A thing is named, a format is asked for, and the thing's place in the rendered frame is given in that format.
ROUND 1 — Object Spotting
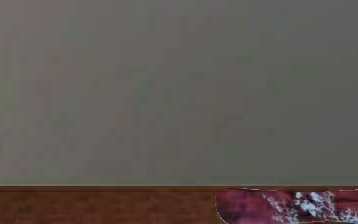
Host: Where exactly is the red floral patterned cloth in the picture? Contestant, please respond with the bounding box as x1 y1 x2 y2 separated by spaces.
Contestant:
215 187 358 224

